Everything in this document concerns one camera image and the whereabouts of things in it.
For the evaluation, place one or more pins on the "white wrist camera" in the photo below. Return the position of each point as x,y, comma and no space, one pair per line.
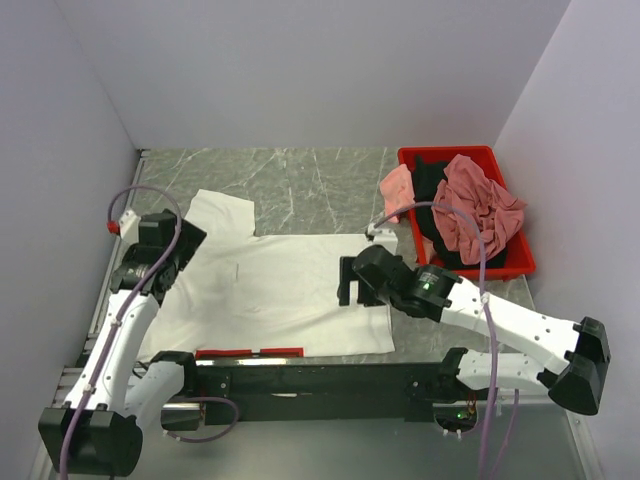
384,237
126,227

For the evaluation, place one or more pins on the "light pink t shirt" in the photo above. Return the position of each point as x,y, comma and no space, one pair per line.
397,191

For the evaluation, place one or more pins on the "black base beam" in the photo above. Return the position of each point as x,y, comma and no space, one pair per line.
286,392

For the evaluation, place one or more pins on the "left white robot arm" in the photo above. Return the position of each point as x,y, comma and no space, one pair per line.
99,427

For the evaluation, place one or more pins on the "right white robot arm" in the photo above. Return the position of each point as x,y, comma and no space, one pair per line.
569,360

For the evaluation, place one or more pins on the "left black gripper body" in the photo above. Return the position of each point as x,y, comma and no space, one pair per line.
188,240

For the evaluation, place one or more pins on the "black t shirt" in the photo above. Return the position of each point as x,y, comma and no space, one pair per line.
425,179

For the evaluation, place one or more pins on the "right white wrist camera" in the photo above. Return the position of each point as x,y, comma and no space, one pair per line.
384,237

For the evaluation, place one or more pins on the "white t shirt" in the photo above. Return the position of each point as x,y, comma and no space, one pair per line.
241,291

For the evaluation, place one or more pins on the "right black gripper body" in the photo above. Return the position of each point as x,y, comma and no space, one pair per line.
386,297

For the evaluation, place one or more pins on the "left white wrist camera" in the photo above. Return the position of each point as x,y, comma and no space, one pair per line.
126,227

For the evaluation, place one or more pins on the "dusty pink t shirt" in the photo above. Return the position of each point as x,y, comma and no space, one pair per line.
472,211

